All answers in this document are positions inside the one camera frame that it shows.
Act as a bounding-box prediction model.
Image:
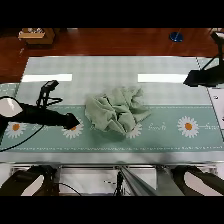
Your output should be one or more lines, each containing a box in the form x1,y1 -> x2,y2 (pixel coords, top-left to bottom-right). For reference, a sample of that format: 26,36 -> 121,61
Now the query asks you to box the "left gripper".
63,112 -> 81,131

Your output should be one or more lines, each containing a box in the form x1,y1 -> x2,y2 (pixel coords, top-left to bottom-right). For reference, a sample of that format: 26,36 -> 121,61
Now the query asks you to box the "pale green garment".
83,85 -> 152,136

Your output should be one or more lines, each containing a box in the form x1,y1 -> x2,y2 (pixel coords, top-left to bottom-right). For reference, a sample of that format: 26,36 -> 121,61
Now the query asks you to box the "brown wooden box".
17,27 -> 56,47

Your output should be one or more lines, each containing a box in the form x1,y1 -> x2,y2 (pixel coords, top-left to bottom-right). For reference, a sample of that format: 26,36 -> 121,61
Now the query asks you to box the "blue round object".
168,31 -> 185,43

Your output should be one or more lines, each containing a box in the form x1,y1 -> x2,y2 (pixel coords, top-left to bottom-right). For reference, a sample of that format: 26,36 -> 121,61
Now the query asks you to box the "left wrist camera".
35,79 -> 64,108

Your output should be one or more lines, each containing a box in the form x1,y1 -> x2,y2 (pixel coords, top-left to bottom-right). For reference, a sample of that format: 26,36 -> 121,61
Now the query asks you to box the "black cable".
0,123 -> 46,153

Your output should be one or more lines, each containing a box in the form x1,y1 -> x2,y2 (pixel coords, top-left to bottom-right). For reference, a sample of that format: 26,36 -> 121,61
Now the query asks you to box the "silver frame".
0,161 -> 224,197

